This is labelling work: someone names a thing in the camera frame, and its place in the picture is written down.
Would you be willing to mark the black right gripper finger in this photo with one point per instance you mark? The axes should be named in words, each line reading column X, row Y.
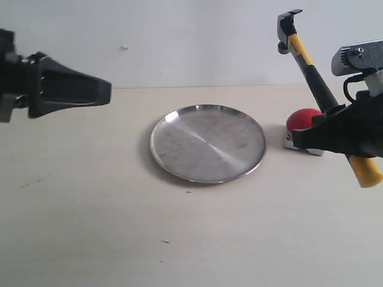
column 340, row 115
column 335, row 134

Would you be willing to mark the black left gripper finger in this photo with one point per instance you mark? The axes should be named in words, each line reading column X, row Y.
column 53, row 87

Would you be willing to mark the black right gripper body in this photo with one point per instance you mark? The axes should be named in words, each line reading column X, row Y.
column 363, row 125

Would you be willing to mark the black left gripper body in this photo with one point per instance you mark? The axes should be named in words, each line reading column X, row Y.
column 17, row 78

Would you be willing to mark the black yellow claw hammer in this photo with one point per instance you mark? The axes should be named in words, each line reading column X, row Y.
column 365, row 169

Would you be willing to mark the red dome push button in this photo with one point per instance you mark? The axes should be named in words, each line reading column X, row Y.
column 300, row 119

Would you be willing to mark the round steel plate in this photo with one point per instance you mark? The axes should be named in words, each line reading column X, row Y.
column 208, row 143

